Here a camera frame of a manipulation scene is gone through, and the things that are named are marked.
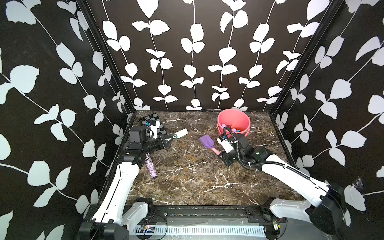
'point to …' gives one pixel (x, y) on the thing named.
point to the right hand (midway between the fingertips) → (219, 152)
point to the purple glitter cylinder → (151, 166)
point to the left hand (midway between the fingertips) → (173, 136)
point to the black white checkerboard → (161, 130)
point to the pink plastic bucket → (238, 120)
